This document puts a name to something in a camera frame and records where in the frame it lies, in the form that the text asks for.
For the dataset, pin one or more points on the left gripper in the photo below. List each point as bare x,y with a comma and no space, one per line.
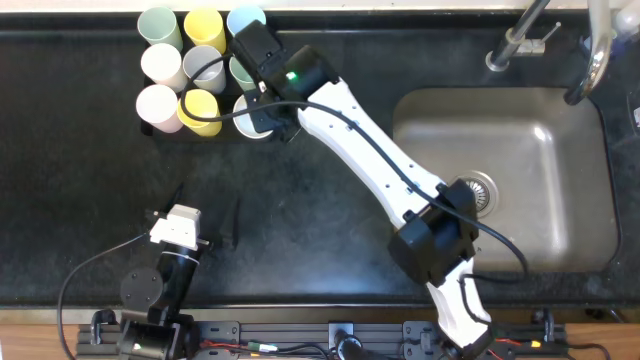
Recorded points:
210,247

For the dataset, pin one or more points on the white cup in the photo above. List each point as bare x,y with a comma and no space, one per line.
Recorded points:
245,125
162,65

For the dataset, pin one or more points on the yellow cup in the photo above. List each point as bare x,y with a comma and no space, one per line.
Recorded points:
202,27
202,102

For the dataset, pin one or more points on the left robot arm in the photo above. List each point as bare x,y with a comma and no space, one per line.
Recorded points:
177,275

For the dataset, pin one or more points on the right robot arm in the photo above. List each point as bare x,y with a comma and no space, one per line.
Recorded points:
360,145

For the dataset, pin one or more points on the black tray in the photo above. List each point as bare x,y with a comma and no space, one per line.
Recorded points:
146,129

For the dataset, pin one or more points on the pink cup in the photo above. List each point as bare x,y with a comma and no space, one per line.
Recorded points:
157,107

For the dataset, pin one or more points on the green cup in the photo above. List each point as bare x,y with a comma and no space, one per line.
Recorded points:
157,27
239,75

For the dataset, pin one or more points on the grey cup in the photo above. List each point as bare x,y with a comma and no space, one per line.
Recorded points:
202,56

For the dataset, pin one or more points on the blue cup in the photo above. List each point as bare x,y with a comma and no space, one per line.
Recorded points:
242,17

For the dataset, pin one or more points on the steel tap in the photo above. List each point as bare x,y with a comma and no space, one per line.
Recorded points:
500,57

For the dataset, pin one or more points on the steel sink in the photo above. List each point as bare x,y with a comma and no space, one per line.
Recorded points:
550,175

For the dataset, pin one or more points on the blue soap bottle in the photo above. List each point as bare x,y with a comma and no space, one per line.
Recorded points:
627,22

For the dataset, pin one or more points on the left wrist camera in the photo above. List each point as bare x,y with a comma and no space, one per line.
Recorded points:
177,225

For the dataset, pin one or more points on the mounting rail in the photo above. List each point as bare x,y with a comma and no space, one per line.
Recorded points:
300,332

